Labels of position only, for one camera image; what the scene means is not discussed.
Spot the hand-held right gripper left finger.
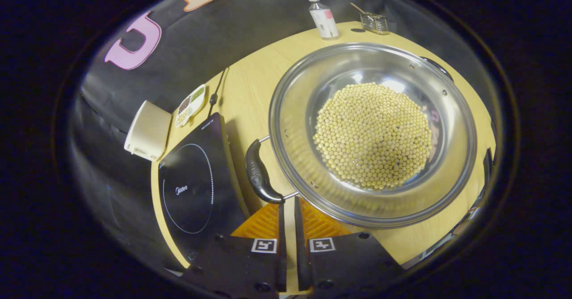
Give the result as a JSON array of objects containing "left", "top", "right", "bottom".
[{"left": 181, "top": 196, "right": 287, "bottom": 299}]

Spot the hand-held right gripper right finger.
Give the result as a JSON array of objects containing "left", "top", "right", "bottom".
[{"left": 294, "top": 196, "right": 403, "bottom": 297}]

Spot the black induction cooktop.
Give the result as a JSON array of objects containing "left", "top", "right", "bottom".
[{"left": 157, "top": 112, "right": 251, "bottom": 261}]

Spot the pile of yellow soybeans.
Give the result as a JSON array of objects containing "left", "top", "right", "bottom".
[{"left": 313, "top": 82, "right": 433, "bottom": 190}]

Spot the steel pot with black handles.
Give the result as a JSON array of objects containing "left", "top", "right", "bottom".
[{"left": 245, "top": 42, "right": 478, "bottom": 229}]

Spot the white divided bean dish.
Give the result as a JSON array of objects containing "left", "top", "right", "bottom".
[{"left": 174, "top": 84, "right": 207, "bottom": 127}]

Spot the white toaster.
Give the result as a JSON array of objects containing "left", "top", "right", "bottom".
[{"left": 124, "top": 100, "right": 172, "bottom": 162}]

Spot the small white bottle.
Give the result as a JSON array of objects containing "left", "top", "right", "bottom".
[{"left": 308, "top": 0, "right": 339, "bottom": 39}]

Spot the black backdrop cloth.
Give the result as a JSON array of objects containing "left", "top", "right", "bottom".
[{"left": 67, "top": 0, "right": 505, "bottom": 264}]

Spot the black power cable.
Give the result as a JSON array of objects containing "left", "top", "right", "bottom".
[{"left": 207, "top": 67, "right": 229, "bottom": 117}]

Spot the metal wire basket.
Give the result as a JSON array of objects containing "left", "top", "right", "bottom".
[{"left": 360, "top": 12, "right": 390, "bottom": 35}]

